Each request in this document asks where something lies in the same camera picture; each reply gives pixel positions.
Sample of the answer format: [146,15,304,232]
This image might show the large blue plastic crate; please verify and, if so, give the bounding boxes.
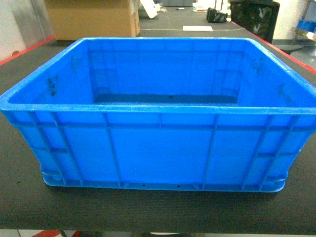
[0,38,316,193]

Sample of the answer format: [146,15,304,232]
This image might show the brown cardboard box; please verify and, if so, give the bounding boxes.
[44,0,140,41]

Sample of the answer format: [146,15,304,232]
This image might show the white flat paper sheet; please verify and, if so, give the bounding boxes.
[182,25,213,32]

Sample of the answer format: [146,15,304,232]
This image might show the white plastic object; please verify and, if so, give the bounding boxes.
[140,0,161,19]

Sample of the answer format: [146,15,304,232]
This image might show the small black green device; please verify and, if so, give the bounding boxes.
[206,7,228,23]

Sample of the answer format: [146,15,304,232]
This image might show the black mesh office chair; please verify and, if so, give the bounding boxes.
[230,0,280,43]

